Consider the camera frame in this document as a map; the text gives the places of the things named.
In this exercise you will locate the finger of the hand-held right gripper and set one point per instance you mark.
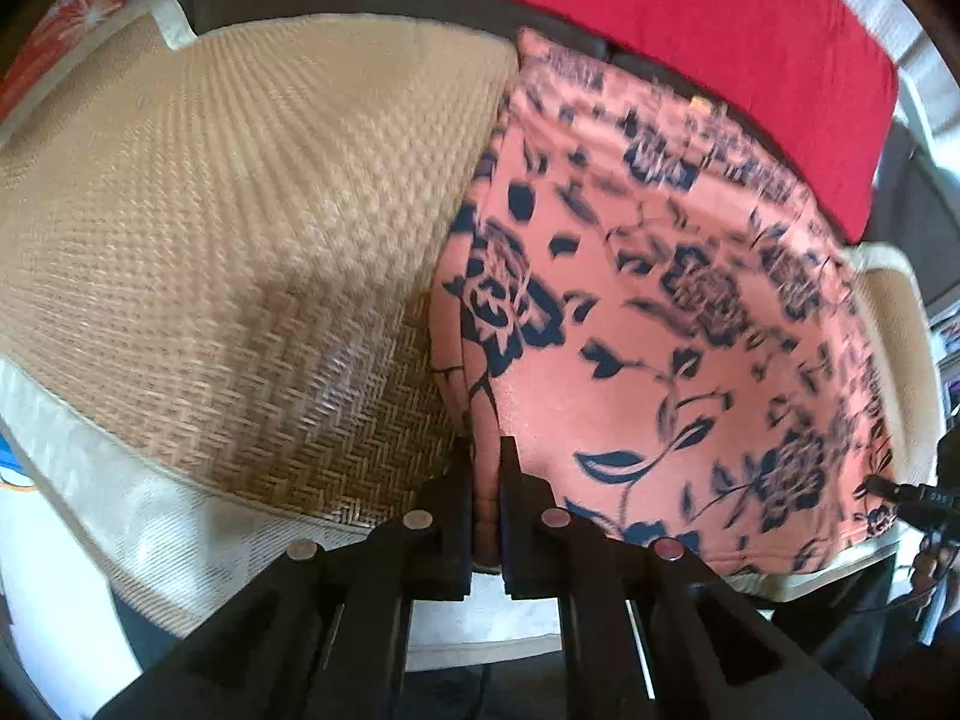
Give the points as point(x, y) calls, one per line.
point(919, 499)

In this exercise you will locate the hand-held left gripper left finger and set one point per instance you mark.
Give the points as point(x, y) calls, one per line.
point(459, 510)

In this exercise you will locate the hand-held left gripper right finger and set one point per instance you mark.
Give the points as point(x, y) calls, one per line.
point(511, 517)

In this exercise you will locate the pink floral garment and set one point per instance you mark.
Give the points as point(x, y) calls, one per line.
point(637, 360)

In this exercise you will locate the person's right hand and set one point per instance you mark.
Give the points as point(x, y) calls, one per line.
point(934, 562)

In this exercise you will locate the woven mat with cream border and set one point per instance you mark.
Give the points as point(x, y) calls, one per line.
point(225, 202)

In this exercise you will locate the red blanket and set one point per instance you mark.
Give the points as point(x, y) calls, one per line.
point(712, 37)

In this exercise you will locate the red patterned box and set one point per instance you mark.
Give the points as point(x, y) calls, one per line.
point(67, 22)

